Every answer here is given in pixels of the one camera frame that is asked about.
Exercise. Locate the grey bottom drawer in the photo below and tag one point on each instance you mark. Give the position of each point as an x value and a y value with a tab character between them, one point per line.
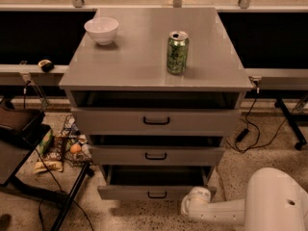
153	182

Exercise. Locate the grey drawer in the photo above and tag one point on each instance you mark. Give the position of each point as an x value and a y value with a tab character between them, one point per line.
165	122
156	155
153	182

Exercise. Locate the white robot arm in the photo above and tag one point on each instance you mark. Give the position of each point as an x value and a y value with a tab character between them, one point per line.
274	202

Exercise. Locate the grey drawer cabinet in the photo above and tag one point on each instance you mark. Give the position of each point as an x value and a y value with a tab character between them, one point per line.
132	71

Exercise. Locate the grey top drawer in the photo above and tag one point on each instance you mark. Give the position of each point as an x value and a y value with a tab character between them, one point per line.
165	122

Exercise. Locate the grey middle drawer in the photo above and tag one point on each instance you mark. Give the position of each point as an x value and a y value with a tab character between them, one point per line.
156	155

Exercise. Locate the green soda can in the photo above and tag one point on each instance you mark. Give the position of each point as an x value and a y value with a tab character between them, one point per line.
177	52

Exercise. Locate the white bowl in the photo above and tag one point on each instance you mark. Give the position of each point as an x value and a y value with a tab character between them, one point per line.
102	30

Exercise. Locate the snack bag on floor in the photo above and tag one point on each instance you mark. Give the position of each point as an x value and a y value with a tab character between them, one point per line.
52	158

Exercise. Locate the green chip bag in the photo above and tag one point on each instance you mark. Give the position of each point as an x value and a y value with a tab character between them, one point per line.
45	142

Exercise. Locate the black tape measure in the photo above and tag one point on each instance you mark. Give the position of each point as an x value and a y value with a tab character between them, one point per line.
46	65

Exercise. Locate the black rolling stand leg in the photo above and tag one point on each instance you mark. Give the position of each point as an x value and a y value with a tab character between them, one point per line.
294	122

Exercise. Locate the black side table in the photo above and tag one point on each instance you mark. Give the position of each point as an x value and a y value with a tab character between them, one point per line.
16	146

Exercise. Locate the wire basket with items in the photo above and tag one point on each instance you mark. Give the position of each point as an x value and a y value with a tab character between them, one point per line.
77	150

